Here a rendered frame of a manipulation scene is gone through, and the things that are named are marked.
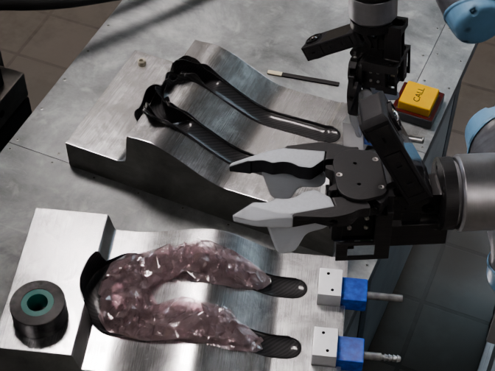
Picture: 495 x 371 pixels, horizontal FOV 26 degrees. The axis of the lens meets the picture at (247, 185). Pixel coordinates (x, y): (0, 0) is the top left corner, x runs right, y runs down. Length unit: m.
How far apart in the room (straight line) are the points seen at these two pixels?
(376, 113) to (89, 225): 0.83
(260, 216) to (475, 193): 0.20
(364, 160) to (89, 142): 0.92
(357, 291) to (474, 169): 0.67
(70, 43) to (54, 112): 1.35
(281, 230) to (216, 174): 0.79
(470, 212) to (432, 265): 1.78
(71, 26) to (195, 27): 1.30
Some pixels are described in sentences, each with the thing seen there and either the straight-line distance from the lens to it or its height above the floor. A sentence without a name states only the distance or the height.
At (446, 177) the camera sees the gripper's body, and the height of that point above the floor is 1.47.
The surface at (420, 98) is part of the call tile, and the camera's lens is 1.99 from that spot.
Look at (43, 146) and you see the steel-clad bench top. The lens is 1.97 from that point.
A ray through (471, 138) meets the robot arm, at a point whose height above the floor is 1.35.
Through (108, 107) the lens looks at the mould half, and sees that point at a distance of 1.94.
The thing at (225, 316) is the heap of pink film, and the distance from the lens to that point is 1.59.
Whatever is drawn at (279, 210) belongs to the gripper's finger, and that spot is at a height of 1.47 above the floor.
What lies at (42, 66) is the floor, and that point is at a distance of 3.31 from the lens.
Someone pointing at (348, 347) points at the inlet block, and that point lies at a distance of 1.61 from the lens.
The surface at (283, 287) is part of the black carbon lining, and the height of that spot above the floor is 0.85.
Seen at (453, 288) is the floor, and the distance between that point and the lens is 2.77.
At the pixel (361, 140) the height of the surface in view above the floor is 0.92.
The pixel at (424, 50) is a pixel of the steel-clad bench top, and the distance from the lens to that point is 2.15.
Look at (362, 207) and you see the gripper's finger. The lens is 0.99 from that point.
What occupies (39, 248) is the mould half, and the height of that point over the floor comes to 0.91.
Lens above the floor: 2.23
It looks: 50 degrees down
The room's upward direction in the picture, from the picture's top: straight up
